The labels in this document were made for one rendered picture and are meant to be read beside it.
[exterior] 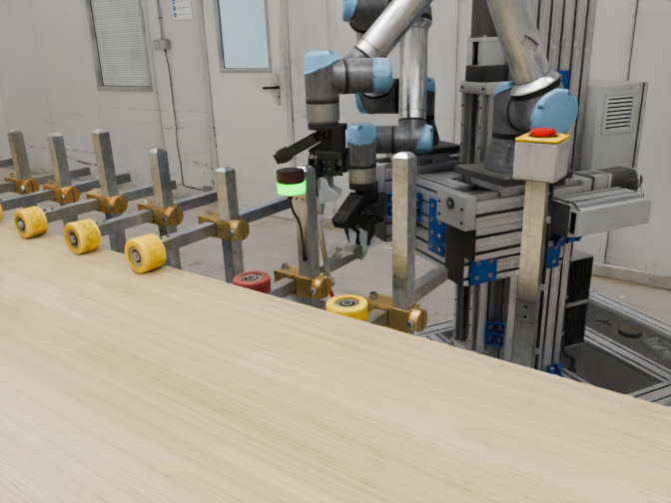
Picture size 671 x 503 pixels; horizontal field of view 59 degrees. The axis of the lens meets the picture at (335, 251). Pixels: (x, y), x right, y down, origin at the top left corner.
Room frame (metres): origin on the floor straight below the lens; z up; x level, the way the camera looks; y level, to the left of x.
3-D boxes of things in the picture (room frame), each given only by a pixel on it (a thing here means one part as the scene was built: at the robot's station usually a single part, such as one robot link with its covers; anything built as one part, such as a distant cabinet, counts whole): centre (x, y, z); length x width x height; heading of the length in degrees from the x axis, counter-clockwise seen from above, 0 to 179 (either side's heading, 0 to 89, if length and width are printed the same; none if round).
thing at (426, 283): (1.19, -0.14, 0.83); 0.43 x 0.03 x 0.04; 144
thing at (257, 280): (1.18, 0.18, 0.85); 0.08 x 0.08 x 0.11
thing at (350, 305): (1.03, -0.02, 0.85); 0.08 x 0.08 x 0.11
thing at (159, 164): (1.58, 0.46, 0.89); 0.03 x 0.03 x 0.48; 54
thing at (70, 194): (1.89, 0.88, 0.95); 0.13 x 0.06 x 0.05; 54
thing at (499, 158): (1.60, -0.49, 1.09); 0.15 x 0.15 x 0.10
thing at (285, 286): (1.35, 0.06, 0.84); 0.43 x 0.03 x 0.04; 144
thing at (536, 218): (0.97, -0.35, 0.93); 0.05 x 0.04 x 0.45; 54
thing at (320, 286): (1.29, 0.08, 0.85); 0.13 x 0.06 x 0.05; 54
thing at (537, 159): (0.98, -0.35, 1.18); 0.07 x 0.07 x 0.08; 54
